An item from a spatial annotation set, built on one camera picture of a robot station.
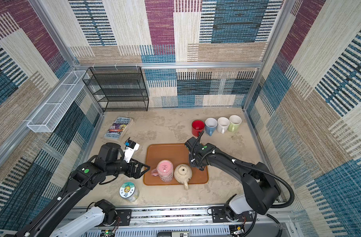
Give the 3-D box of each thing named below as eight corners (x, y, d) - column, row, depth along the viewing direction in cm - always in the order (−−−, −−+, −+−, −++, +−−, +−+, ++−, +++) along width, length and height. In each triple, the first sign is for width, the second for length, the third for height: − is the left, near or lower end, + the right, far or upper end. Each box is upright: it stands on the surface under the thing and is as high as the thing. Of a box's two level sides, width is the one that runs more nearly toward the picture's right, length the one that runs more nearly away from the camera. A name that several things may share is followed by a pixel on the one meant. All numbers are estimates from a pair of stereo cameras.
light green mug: (224, 135, 107) (228, 126, 98) (227, 123, 114) (231, 113, 106) (235, 138, 105) (240, 129, 97) (238, 126, 112) (242, 116, 104)
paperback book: (105, 138, 106) (103, 135, 103) (118, 118, 118) (117, 115, 115) (121, 141, 104) (119, 138, 102) (132, 121, 116) (131, 118, 113)
